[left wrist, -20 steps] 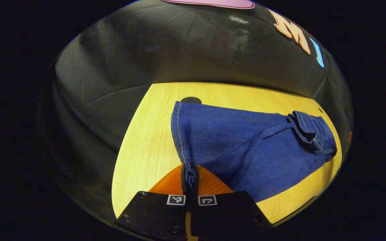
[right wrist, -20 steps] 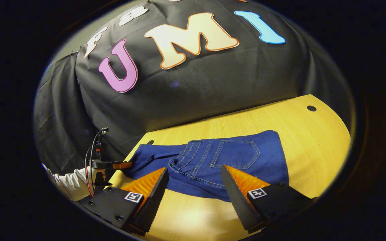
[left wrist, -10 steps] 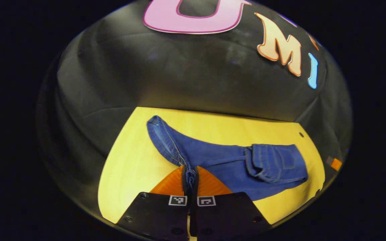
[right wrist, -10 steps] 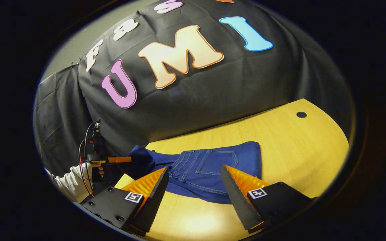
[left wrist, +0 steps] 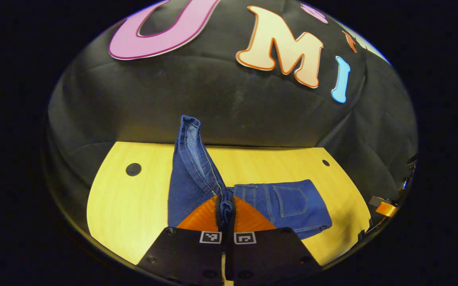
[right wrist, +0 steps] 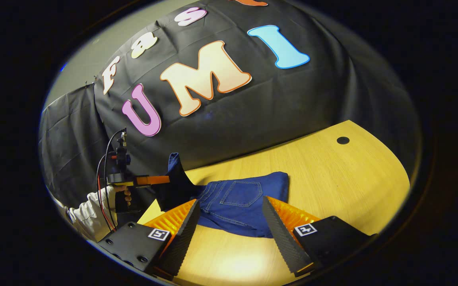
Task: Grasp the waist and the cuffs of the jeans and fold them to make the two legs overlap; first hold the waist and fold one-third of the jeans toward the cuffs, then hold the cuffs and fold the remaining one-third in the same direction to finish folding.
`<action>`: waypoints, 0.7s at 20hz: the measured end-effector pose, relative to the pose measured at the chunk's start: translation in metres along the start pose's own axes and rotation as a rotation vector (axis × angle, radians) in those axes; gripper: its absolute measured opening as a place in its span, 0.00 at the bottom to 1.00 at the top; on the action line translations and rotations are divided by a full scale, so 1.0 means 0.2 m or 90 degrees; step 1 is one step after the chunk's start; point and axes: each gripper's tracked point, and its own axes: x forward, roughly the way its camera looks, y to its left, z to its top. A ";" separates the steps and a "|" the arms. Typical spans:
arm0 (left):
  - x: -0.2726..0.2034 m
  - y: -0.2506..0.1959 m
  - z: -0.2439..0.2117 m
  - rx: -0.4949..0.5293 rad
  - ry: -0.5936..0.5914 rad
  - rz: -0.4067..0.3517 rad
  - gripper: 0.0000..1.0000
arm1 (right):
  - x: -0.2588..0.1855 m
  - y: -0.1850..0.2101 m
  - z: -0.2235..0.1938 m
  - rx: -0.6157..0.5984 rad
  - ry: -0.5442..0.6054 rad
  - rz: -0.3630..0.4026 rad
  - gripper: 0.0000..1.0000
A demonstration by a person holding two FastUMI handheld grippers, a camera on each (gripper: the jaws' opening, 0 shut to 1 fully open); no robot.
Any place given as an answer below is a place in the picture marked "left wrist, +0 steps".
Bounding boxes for blue denim jeans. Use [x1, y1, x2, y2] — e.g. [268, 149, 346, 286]
[168, 115, 332, 240]

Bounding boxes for black backdrop cloth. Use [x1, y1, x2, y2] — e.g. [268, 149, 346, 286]
[44, 0, 418, 239]

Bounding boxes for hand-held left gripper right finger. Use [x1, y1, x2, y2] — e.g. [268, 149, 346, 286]
[228, 195, 324, 284]

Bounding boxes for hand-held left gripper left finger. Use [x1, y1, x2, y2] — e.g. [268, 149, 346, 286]
[137, 195, 227, 286]

